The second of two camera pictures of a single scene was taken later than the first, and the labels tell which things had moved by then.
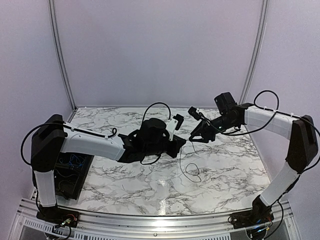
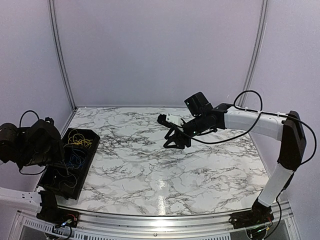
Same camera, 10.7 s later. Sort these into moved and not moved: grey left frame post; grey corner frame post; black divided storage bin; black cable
Moved: black cable
Not moved: grey corner frame post; black divided storage bin; grey left frame post
